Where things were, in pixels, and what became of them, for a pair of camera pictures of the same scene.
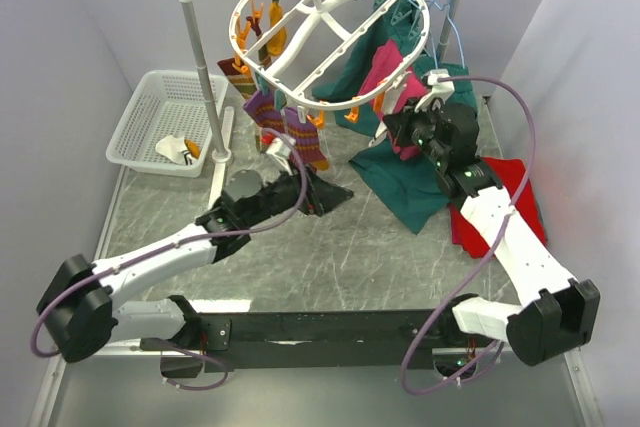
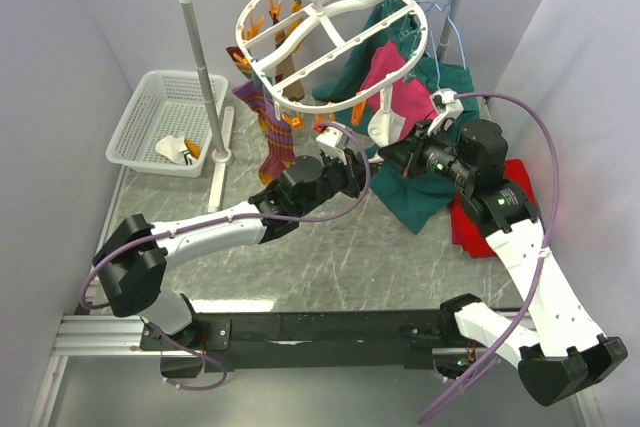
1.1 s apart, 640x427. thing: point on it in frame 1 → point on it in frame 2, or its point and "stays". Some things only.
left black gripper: x=321 y=197 → x=354 y=173
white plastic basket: x=169 y=125 stays
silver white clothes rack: x=221 y=120 stays
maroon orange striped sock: x=241 y=81 → x=241 y=61
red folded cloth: x=509 y=174 stays
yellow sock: x=277 y=44 → x=296 y=6
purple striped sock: x=306 y=139 → x=277 y=133
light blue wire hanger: x=442 y=9 stays
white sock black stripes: x=175 y=148 stays
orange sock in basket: x=193 y=148 stays
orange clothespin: x=319 y=121 → x=294 y=121
